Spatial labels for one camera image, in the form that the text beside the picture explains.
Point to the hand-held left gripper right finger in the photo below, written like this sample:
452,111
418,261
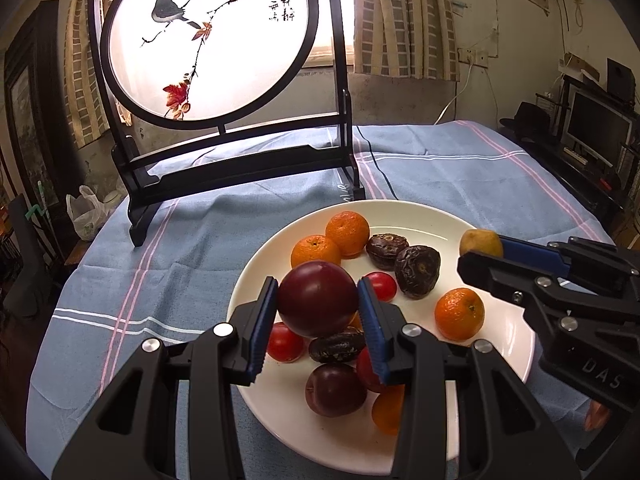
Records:
372,335

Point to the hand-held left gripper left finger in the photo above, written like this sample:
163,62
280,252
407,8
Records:
262,330

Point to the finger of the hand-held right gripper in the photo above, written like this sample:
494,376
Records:
492,275
532,257

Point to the red tomato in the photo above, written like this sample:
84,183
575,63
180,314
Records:
285,342
369,372
382,285

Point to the small yellow loquat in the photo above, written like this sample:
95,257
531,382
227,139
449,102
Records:
481,243

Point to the dark brown speckled fruit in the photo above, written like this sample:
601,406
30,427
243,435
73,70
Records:
336,347

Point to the large dark purple plum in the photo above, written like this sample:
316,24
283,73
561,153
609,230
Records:
317,298

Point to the dark date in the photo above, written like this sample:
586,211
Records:
418,271
386,250

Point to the smooth orange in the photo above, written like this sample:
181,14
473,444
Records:
387,410

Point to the white oval plate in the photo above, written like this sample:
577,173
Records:
280,410

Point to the mandarin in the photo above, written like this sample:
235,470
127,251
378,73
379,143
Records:
459,313
316,251
347,232

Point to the person's right hand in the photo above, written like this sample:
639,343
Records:
597,415

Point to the dark red plum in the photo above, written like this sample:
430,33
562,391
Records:
335,389

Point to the black desk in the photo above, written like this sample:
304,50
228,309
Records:
575,175

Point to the blue plaid tablecloth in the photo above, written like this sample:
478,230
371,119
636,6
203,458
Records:
200,240

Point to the black hat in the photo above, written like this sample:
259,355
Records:
527,117

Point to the computer monitor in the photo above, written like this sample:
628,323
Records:
595,130

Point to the black speaker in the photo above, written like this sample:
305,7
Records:
620,77

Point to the white plastic bag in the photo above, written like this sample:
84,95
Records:
87,212

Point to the checked beige curtain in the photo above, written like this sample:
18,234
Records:
405,15
85,70

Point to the round painted screen black stand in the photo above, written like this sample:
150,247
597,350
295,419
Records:
215,50

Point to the dark framed painting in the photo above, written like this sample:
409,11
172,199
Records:
30,110

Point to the white wall socket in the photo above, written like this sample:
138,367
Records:
472,56

